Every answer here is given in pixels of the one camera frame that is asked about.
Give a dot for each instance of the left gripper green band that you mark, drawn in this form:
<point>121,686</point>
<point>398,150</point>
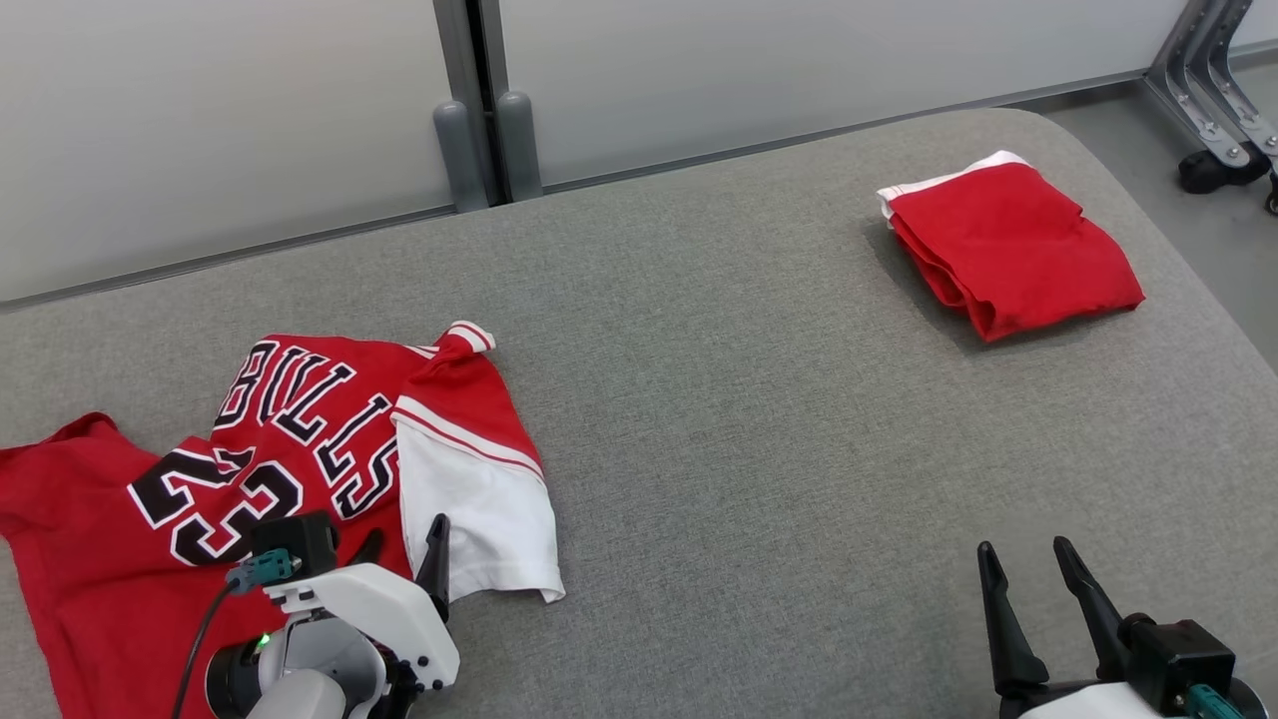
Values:
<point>379,619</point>

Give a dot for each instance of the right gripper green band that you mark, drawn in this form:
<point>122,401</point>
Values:
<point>1078,704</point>

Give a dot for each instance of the red Bulls 23 jersey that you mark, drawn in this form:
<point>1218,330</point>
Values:
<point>90,559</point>

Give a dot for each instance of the red shorts white trim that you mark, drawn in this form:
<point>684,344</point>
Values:
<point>1018,250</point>

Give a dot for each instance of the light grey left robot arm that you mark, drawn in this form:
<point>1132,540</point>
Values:
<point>300,699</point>

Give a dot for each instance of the grey rounded partition foot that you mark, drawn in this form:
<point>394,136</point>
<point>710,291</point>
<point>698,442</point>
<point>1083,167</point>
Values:
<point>461,160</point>
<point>519,150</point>

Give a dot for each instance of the black caster wheel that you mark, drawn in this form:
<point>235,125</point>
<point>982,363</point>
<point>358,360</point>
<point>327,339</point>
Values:
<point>1273,195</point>
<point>1213,172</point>

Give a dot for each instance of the grey metal partition stand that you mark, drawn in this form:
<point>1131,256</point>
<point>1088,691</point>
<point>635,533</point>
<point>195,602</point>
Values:
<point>1248,100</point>
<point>1188,110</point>

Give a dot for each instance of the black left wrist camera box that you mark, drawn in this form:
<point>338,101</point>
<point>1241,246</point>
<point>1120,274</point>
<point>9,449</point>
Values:
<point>300,539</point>

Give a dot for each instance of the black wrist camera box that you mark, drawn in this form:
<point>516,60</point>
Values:
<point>1178,659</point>
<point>300,539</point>

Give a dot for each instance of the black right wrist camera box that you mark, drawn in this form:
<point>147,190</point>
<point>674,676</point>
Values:
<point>1178,659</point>

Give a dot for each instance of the teal left camera connector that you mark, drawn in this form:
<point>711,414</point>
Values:
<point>262,571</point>

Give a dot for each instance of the teal camera connector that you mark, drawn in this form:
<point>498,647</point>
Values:
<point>262,571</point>
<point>1213,705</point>

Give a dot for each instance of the teal right camera connector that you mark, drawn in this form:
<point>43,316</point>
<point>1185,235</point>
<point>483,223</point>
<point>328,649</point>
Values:
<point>1213,705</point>

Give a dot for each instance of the white partition panel grey frame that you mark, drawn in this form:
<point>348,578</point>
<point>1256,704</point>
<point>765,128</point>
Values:
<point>200,120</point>
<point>1263,20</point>
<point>799,70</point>

